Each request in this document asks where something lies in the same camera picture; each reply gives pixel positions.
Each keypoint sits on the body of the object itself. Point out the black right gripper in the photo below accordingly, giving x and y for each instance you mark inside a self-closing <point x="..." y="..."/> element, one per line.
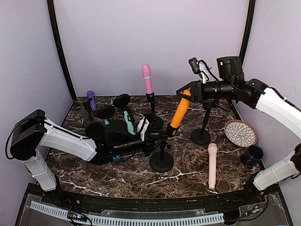
<point x="198" y="91"/>

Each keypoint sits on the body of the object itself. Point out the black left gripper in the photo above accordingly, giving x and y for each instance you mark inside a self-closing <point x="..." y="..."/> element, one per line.
<point x="150" y="146"/>

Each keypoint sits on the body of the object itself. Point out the orange toy microphone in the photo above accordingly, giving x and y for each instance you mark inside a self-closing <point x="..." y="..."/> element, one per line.
<point x="178" y="117"/>

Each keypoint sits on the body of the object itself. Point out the black stand with pink microphone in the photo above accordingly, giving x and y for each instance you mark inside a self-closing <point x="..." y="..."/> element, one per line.
<point x="156" y="123"/>

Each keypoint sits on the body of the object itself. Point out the black stand with orange microphone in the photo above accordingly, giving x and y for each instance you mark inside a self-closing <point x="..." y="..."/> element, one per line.
<point x="162" y="161"/>

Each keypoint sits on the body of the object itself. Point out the black stand for beige microphone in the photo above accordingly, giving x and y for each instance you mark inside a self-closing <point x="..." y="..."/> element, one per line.
<point x="202" y="136"/>

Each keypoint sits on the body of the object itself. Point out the pink toy microphone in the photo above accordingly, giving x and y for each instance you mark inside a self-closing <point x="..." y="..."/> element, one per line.
<point x="146" y="72"/>

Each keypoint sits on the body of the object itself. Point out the beige toy microphone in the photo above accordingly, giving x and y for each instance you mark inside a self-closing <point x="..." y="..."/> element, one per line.
<point x="212" y="152"/>

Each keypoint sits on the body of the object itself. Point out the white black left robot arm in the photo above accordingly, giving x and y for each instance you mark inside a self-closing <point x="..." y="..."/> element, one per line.
<point x="101" y="145"/>

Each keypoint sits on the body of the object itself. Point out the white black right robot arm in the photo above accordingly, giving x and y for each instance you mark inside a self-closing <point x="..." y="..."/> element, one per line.
<point x="257" y="95"/>

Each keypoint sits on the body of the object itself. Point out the mint green toy microphone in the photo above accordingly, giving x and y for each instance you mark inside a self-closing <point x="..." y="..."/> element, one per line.
<point x="129" y="123"/>

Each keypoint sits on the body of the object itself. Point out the blue toy microphone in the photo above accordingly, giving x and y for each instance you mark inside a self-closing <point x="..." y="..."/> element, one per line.
<point x="117" y="157"/>

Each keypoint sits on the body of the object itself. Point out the black stand with green microphone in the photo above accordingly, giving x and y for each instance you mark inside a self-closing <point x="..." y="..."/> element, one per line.
<point x="121" y="102"/>

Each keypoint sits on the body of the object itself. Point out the black stand with blue microphone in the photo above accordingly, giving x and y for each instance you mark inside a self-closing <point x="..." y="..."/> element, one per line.
<point x="106" y="112"/>

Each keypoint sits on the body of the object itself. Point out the black stand with purple microphone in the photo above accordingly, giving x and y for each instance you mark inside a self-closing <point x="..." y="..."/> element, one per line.
<point x="94" y="129"/>

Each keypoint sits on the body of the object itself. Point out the purple toy microphone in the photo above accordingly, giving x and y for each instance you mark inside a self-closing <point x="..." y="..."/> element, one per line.
<point x="90" y="95"/>

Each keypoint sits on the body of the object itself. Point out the white floral plate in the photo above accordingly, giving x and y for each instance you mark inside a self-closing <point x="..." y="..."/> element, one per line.
<point x="240" y="133"/>

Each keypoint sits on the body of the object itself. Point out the dark blue mug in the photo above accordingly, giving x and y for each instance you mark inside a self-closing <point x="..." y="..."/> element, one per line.
<point x="253" y="155"/>

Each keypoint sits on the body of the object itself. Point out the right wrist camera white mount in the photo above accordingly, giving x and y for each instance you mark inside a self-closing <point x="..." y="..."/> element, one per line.
<point x="200" y="68"/>

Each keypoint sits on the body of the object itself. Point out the black right corner post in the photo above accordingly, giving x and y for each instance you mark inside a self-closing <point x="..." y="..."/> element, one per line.
<point x="247" y="30"/>

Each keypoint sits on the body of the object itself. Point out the black corner post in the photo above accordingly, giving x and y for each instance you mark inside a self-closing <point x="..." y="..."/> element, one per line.
<point x="247" y="30"/>
<point x="59" y="48"/>

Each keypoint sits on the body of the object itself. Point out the white slotted cable duct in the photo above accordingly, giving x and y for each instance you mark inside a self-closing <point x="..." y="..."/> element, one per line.
<point x="130" y="218"/>

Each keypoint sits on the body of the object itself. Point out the black aluminium rail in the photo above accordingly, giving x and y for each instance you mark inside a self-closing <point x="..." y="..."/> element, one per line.
<point x="227" y="202"/>

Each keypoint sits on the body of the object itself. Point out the black left corner post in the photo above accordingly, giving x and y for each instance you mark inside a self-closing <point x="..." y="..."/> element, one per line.
<point x="59" y="48"/>

